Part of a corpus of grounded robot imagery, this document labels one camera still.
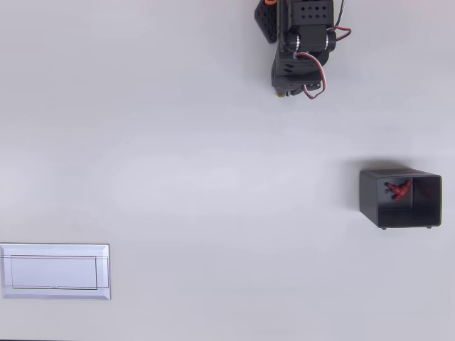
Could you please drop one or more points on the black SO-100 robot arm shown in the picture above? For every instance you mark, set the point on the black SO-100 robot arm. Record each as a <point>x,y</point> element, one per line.
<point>313,35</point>

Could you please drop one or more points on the black open box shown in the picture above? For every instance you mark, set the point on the black open box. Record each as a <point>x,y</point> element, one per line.
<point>368,199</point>

